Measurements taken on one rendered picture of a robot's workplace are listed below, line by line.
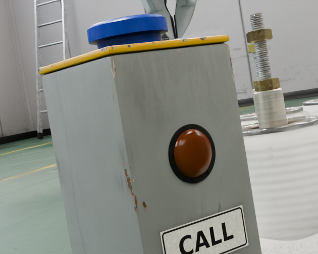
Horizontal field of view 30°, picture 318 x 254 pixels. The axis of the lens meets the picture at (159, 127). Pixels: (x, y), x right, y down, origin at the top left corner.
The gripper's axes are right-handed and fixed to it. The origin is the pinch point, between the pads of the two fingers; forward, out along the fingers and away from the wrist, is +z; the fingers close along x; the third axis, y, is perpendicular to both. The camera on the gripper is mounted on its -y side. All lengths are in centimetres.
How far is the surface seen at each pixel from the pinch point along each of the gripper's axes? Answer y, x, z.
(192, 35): -662, -23, -61
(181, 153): 29.4, 1.3, 9.0
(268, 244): 15.8, 4.8, 17.3
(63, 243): -71, -37, 35
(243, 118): -5.0, 5.0, 9.8
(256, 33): 9.7, 6.6, 2.7
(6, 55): -725, -278, -83
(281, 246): 16.7, 5.6, 17.3
